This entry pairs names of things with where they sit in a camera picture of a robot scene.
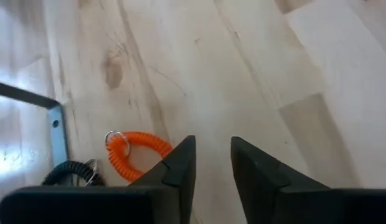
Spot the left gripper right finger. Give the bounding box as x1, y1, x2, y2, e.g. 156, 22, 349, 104
230, 136, 386, 224

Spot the red coil wrist keychain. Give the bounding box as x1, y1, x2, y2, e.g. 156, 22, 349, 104
105, 130, 174, 183

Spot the black coil wrist keychain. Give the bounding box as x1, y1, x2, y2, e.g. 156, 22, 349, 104
42, 158, 106, 187

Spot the grey perforated metal shelf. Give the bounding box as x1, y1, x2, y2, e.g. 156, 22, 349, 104
0, 80, 69, 184

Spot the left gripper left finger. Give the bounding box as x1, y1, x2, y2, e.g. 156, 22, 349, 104
0, 135, 197, 224

